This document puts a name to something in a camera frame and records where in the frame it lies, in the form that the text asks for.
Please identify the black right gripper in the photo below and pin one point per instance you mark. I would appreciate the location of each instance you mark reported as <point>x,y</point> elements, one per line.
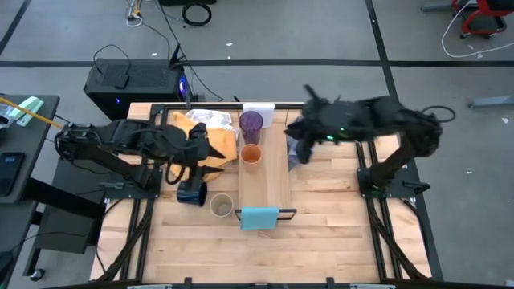
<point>313,122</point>

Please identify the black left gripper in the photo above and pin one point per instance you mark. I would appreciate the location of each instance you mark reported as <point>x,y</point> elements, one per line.
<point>197,144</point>

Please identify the dark navy ceramic mug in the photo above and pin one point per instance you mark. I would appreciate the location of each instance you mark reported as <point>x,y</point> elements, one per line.
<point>192,192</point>

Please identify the orange plastic cup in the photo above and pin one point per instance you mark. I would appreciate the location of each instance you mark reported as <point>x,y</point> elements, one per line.
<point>251,154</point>

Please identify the small beige cup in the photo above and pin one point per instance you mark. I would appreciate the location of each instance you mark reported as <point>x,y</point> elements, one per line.
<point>221,204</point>

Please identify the purple translucent tumbler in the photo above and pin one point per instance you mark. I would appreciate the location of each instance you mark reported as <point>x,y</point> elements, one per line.
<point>251,122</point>

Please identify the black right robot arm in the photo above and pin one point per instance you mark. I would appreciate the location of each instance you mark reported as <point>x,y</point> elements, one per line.
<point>401,120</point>

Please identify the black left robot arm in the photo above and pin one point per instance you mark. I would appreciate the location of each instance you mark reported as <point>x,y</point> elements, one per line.
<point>120,140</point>

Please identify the grey-blue towel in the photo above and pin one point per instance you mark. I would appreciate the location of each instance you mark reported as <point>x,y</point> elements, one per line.
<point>295,160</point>

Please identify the yellow waffle towel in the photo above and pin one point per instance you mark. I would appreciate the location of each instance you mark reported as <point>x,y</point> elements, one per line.
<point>221,146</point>

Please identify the white waffle towel with tag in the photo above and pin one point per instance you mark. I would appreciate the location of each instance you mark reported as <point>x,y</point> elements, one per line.
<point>209,118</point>

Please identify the smooth white towel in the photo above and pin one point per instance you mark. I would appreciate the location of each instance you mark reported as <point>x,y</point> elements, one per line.
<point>259,108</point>

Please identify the teal towel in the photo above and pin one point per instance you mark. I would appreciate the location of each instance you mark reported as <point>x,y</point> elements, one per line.
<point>259,218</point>

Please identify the black computer tower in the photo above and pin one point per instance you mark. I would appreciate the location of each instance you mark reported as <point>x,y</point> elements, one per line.
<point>136,84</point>

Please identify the black flat stand base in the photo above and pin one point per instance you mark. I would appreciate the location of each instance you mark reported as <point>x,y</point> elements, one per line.
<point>68,208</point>

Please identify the dark side desk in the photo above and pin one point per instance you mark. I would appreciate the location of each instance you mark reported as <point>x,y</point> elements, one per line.
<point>24,140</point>

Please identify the mint green white device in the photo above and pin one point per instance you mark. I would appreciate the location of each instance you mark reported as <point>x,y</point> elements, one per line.
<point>26,110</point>

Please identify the black smartphone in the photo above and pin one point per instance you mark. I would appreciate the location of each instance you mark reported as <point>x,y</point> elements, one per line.
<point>10,172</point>

